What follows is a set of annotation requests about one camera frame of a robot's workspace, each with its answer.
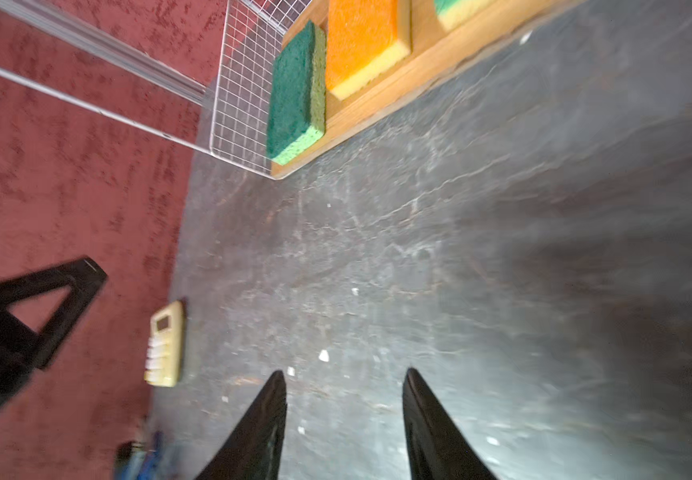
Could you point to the blue stapler tool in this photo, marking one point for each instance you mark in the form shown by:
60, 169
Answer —
135, 460

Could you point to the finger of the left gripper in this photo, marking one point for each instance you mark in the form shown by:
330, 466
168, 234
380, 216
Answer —
39, 309

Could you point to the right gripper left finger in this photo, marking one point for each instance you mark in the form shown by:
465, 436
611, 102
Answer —
254, 448

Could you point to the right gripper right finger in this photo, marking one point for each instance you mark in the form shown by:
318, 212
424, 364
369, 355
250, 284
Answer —
436, 447

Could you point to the light green sponge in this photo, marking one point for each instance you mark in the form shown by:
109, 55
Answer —
452, 13

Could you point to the white wire wooden shelf rack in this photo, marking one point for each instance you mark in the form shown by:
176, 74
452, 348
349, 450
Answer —
254, 33

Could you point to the dark green sponge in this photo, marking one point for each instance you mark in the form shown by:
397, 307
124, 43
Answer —
297, 111

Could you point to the cream calculator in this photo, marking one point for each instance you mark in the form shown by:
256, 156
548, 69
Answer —
164, 353

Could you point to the orange sponge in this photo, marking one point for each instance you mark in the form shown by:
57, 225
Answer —
364, 40

